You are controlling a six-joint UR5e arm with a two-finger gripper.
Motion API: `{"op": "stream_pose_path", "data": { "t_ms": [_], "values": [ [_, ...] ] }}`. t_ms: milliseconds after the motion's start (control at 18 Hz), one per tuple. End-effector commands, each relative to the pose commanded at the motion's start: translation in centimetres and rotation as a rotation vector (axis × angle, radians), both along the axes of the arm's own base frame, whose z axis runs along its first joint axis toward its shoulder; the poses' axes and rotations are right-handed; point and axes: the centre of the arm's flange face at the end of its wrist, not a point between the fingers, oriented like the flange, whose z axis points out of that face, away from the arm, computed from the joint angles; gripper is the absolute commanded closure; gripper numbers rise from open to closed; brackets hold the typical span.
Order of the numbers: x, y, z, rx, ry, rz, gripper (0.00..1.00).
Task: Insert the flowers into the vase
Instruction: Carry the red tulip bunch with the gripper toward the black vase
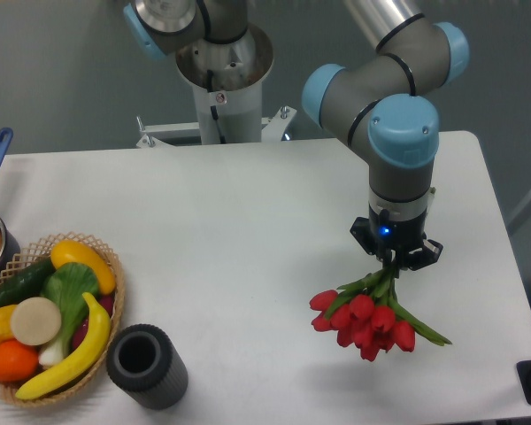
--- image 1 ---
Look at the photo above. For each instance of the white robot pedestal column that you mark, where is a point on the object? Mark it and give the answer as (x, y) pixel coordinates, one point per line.
(226, 81)

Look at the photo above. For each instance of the green cucumber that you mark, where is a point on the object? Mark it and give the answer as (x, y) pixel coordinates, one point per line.
(27, 283)

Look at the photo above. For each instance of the green bok choy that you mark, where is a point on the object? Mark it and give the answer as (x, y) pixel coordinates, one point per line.
(65, 288)

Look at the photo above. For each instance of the dark grey ribbed vase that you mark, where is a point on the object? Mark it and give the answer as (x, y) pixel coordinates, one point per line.
(142, 361)

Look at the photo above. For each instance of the yellow banana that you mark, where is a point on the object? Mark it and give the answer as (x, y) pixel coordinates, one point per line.
(76, 363)

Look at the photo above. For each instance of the white metal base bracket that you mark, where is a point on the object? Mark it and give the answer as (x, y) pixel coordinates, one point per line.
(272, 129)

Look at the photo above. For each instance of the orange fruit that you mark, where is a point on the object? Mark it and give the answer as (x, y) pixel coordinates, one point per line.
(18, 362)

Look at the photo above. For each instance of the woven wicker basket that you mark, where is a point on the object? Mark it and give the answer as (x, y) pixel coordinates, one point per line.
(39, 250)

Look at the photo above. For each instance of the red tulip bouquet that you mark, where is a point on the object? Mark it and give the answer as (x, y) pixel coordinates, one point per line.
(367, 314)

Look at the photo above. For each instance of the dark red vegetable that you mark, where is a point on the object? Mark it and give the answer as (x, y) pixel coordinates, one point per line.
(107, 303)

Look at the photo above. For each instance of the beige round disc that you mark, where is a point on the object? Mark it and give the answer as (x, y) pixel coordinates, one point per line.
(35, 321)

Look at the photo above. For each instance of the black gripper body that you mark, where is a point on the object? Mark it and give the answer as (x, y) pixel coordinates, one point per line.
(399, 226)

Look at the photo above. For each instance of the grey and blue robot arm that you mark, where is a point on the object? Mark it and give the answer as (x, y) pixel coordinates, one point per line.
(378, 111)

